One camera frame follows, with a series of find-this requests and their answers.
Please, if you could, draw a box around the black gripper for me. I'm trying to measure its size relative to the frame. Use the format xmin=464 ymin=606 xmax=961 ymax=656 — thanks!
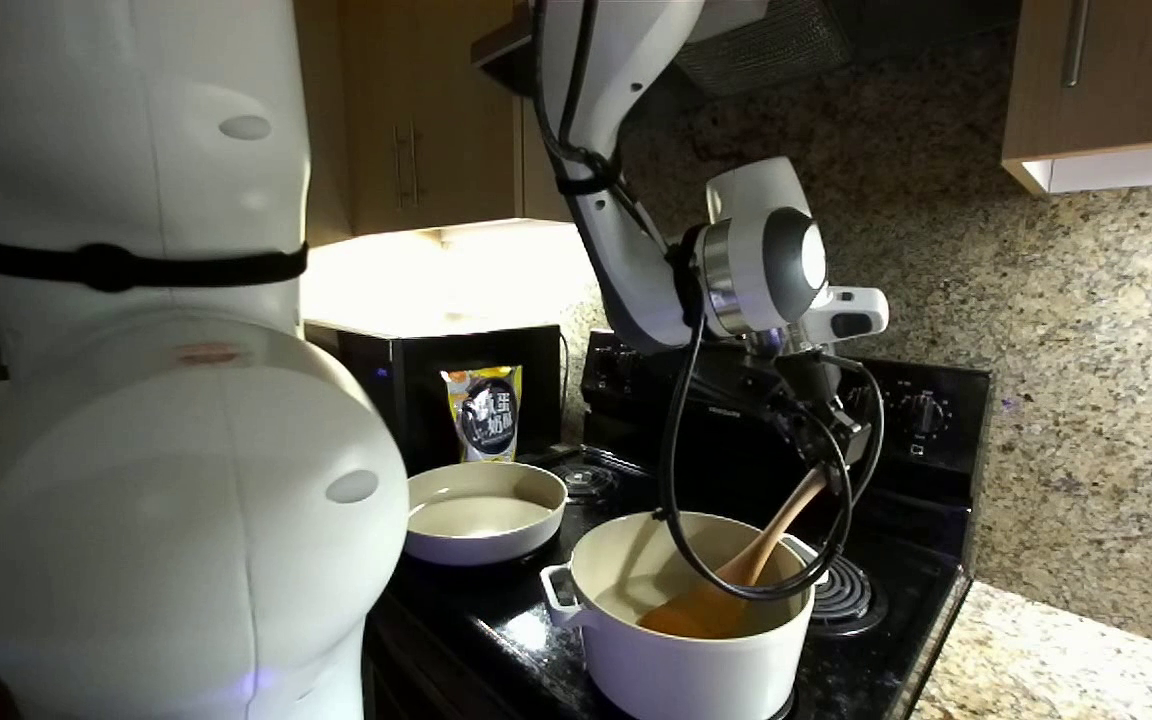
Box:
xmin=722 ymin=347 xmax=874 ymax=451

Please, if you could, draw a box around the wooden spoon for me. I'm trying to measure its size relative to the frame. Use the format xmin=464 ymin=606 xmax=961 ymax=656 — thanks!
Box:
xmin=637 ymin=464 xmax=832 ymax=640

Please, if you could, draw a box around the wood wall cabinet with handles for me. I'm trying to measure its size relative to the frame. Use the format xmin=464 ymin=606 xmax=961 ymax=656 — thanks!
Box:
xmin=1000 ymin=0 xmax=1152 ymax=200

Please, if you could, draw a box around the white pot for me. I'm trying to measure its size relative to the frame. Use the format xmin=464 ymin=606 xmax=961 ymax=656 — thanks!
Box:
xmin=535 ymin=510 xmax=829 ymax=720

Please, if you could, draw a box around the metal cabinet handle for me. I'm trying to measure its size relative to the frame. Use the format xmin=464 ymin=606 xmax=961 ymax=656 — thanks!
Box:
xmin=1064 ymin=0 xmax=1096 ymax=91

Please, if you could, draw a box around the coil burner beside pot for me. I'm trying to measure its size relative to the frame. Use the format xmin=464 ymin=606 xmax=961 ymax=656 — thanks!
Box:
xmin=811 ymin=558 xmax=894 ymax=640

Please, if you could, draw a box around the black electric stove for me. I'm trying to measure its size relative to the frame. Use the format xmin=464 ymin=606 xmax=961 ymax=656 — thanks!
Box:
xmin=368 ymin=327 xmax=992 ymax=720

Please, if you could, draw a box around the black strap on arm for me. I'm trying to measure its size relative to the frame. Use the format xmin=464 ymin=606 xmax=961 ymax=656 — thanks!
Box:
xmin=0 ymin=185 xmax=312 ymax=295

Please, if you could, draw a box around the black microwave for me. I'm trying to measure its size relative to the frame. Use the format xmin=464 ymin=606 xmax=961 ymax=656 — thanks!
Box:
xmin=330 ymin=320 xmax=567 ymax=473

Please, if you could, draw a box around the white shallow pan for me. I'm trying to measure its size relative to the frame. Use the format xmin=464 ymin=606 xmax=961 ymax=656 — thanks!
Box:
xmin=408 ymin=455 xmax=574 ymax=574

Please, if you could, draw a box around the plain wood wall cabinet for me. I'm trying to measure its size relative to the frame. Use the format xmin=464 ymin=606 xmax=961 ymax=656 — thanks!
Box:
xmin=293 ymin=0 xmax=623 ymax=253

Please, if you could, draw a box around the yellow snack bag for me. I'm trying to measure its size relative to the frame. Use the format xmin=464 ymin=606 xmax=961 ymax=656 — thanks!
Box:
xmin=437 ymin=359 xmax=529 ymax=470

